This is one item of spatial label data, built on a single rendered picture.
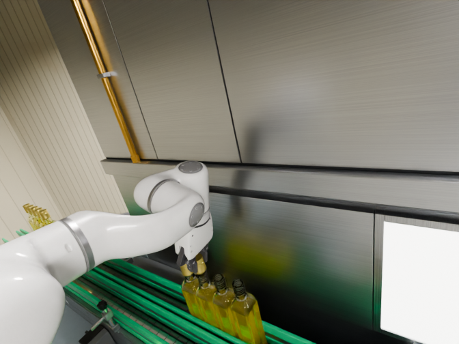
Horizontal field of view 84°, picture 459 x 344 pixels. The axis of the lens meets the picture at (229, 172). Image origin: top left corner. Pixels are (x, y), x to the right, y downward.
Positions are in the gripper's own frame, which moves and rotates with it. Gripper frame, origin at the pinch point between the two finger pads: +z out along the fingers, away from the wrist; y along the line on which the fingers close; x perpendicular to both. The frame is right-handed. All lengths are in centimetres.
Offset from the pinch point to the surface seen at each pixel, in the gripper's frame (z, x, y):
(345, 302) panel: 4.1, 36.2, -12.3
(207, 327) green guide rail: 21.6, 5.3, 3.8
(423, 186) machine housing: -31, 40, -13
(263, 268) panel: 7.0, 14.1, -12.4
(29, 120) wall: 49, -305, -81
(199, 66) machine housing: -45.3, -8.3, -15.1
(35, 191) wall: 126, -293, -54
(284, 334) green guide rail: 16.1, 25.3, -3.6
